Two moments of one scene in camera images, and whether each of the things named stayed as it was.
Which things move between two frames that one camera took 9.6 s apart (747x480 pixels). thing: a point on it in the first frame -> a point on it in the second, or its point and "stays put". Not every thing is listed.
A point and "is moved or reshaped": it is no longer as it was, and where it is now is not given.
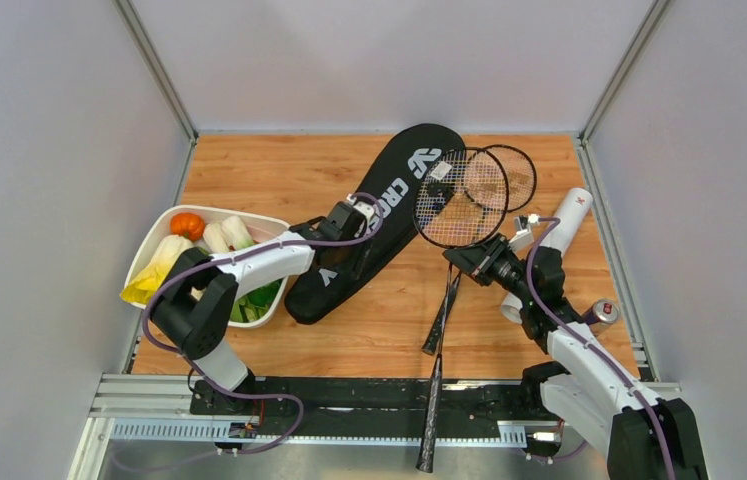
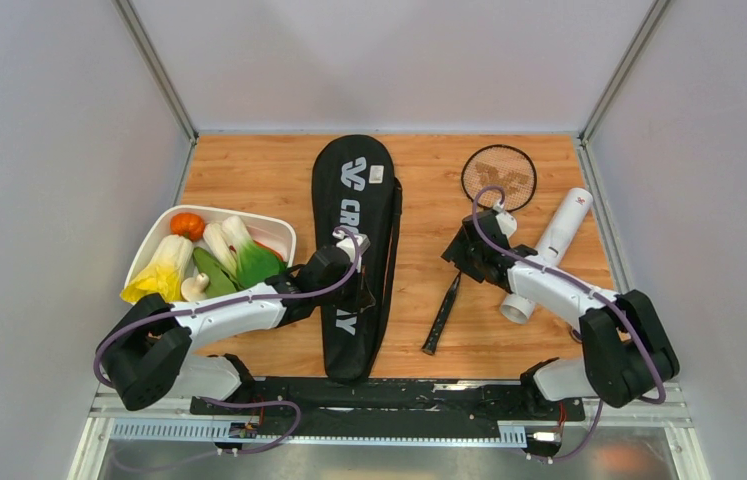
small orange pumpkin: (189, 225) stays put
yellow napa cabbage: (155, 268) stays put
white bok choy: (215, 238) stays put
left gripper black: (363, 246) -> (362, 297)
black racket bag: (389, 174) is moved or reshaped
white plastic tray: (258, 228) stays put
